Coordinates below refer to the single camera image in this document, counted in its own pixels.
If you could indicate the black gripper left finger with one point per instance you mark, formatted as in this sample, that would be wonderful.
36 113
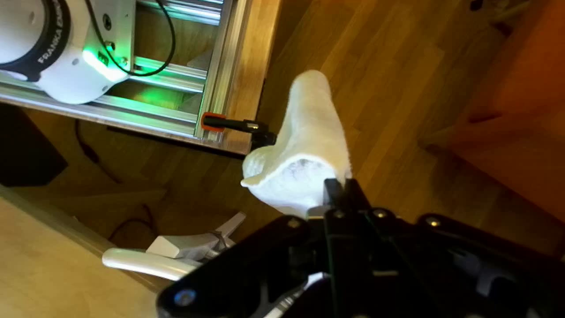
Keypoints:
332 198

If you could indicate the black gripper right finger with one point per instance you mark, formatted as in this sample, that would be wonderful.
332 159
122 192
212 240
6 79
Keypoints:
355 196

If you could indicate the white towel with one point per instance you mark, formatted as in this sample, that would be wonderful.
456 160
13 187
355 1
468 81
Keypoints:
311 146

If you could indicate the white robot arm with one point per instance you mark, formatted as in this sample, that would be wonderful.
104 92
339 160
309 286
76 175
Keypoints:
177 69

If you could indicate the white wooden chair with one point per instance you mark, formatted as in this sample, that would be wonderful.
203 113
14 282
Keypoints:
173 256

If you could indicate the black orange clamp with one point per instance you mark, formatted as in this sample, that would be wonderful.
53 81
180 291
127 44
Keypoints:
260 132

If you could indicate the orange armchair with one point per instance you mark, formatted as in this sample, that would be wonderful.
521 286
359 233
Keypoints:
512 125

